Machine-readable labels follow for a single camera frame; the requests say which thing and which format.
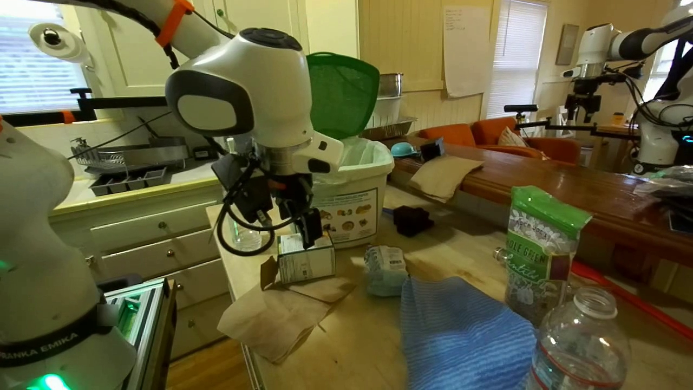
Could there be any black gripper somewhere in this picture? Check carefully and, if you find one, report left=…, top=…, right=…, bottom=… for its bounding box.
left=267, top=171, right=326, bottom=250

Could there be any small white box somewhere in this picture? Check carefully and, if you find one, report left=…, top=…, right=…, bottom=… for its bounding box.
left=276, top=233, right=336, bottom=287

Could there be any white plastic bin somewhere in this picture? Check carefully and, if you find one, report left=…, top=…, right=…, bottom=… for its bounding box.
left=310, top=136, right=397, bottom=252

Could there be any green plastic bin lid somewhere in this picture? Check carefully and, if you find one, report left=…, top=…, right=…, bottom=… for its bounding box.
left=305, top=50, right=381, bottom=143

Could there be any black cloth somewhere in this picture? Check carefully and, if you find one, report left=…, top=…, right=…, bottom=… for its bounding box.
left=391, top=203, right=438, bottom=240

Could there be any light blue round object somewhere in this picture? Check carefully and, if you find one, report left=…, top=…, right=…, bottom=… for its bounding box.
left=388, top=142, right=421, bottom=160

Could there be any metal bowl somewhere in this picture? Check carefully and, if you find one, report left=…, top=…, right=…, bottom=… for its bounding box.
left=360, top=117, right=421, bottom=146

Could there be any flat brown paper bag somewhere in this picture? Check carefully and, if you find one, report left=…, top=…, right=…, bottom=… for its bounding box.
left=409, top=155, right=488, bottom=207

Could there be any small black device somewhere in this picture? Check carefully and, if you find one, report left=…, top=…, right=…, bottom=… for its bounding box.
left=421, top=139, right=448, bottom=164

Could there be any metal pot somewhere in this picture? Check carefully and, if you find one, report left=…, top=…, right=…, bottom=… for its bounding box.
left=373, top=71, right=408, bottom=130

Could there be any cream cabinet with drawers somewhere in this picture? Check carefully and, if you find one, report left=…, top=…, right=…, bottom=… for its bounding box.
left=46, top=164, right=246, bottom=364

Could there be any metal sink pan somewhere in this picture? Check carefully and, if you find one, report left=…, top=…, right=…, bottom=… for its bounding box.
left=69, top=136, right=214, bottom=175

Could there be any black compartment tray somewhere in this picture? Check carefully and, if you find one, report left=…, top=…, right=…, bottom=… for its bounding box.
left=88, top=164, right=176, bottom=200

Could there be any orange sofa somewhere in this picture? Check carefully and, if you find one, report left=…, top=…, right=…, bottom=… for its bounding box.
left=414, top=116, right=583, bottom=164

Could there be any blue cloth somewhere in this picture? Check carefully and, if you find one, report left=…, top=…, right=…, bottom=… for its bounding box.
left=398, top=275, right=539, bottom=390

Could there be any beige sofa cushion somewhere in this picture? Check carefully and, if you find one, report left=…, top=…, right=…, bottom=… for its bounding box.
left=497, top=126, right=531, bottom=152

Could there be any green snack bag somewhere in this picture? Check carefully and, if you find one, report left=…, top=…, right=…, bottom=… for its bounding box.
left=503, top=184, right=596, bottom=330

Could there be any window with white blinds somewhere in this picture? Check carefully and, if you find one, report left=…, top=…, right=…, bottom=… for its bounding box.
left=482, top=0, right=548, bottom=120

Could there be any dark wooden table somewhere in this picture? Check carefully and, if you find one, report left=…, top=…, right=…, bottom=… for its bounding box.
left=388, top=143, right=693, bottom=269

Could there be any clear plastic bottle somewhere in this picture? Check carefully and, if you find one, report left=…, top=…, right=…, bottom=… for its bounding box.
left=528, top=287, right=632, bottom=390

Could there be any bright window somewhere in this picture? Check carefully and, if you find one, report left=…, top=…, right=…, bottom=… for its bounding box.
left=0, top=13, right=92, bottom=116

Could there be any paper towel roll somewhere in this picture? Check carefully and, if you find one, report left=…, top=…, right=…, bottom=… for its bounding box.
left=28, top=19, right=94, bottom=69

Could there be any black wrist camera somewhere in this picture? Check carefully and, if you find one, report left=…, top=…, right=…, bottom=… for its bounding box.
left=212, top=155, right=273, bottom=226

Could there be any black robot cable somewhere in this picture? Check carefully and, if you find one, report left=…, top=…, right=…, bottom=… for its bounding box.
left=214, top=164, right=282, bottom=258

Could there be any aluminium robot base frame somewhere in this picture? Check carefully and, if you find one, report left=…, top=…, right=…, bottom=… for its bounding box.
left=104, top=277, right=179, bottom=390

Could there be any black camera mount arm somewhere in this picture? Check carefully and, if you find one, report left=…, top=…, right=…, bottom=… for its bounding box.
left=0, top=85, right=176, bottom=129

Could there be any white wall poster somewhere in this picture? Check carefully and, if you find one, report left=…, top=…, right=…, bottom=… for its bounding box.
left=443, top=4, right=498, bottom=100

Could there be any black background camera stand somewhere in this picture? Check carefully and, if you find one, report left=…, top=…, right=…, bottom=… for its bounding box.
left=503, top=102, right=646, bottom=142

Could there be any framed wall picture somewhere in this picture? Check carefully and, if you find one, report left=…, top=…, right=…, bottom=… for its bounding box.
left=555, top=21, right=583, bottom=69

